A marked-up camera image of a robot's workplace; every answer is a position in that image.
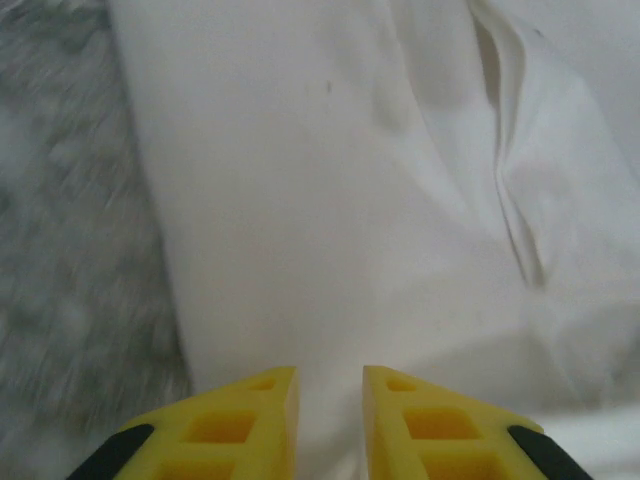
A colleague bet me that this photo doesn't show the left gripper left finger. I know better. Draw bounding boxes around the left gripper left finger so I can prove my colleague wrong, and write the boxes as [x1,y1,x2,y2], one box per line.
[74,366,300,480]

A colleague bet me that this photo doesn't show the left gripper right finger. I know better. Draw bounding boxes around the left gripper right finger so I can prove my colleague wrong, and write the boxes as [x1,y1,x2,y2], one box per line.
[362,366,589,480]

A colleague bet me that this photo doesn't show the white t-shirt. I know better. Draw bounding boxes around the white t-shirt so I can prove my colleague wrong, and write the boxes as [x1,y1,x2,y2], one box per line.
[107,0,640,480]

